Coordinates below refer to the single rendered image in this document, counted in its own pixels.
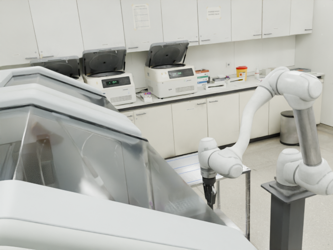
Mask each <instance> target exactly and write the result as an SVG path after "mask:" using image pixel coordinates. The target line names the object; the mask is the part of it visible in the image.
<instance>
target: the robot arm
mask: <svg viewBox="0 0 333 250"><path fill-rule="evenodd" d="M322 88H323V87H322V83H321V81H320V80H319V79H318V78H317V77H315V76H313V75H311V74H309V73H305V72H299V71H290V70H289V69H288V68H286V67H284V66H280V67H278V68H276V69H274V70H273V71H271V72H270V73H269V74H268V75H267V76H266V77H265V78H264V79H263V80H262V82H261V83H260V84H259V86H258V87H257V89H256V90H255V92H254V94H253V95H252V97H251V98H250V100H249V101H248V103H247V104H246V106H245V108H244V110H243V113H242V118H241V125H240V133H239V138H238V141H237V142H236V144H235V145H233V146H232V147H226V148H225V149H223V150H220V149H219V148H218V145H217V143H216V141H215V139H214V138H210V137H205V138H203V139H201V140H200V142H199V146H198V159H199V163H200V172H201V176H202V184H203V188H204V195H205V199H206V200H207V204H208V206H209V207H210V208H211V209H212V210H214V209H213V204H215V202H216V194H217V191H215V190H214V188H215V187H214V183H215V182H216V175H217V173H218V174H219V175H221V176H223V177H225V178H229V179H235V178H238V177H239V176H240V175H241V174H242V172H243V165H242V155H243V153H244V152H245V150H246V148H247V146H248V144H249V140H250V135H251V129H252V122H253V117H254V114H255V113H256V111H257V110H258V109H259V108H260V107H262V106H263V105H264V104H265V103H267V102H268V101H269V100H271V99H272V98H273V97H274V96H275V95H277V96H278V95H282V96H284V98H285V99H286V101H287V102H288V104H289V106H290V107H291V108H292V109H293V114H294V119H295V124H296V129H297V135H298V140H299V145H300V150H301V152H300V151H298V150H297V149H293V148H288V149H284V150H283V151H282V152H281V153H280V154H279V156H278V159H277V168H276V176H275V177H274V179H275V180H276V182H274V183H270V184H269V186H270V187H272V188H274V189H275V190H277V191H278V192H280V193H281V194H283V195H284V196H285V197H291V196H293V195H296V194H299V193H302V192H308V191H310V192H312V193H315V194H318V195H331V194H333V172H332V170H331V168H330V167H329V165H328V163H327V161H326V160H325V159H324V158H322V157H321V151H320V145H319V139H318V133H317V127H316V121H315V115H314V109H313V104H314V102H315V100H316V99H317V98H318V97H319V96H320V94H321V92H322Z"/></svg>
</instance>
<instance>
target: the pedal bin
mask: <svg viewBox="0 0 333 250"><path fill-rule="evenodd" d="M280 114H281V117H280V143H281V144H283V145H288V146H300V145H299V140H298V135H297V129H296V124H295V119H294V114H293V110H289V111H283V112H281V113H280Z"/></svg>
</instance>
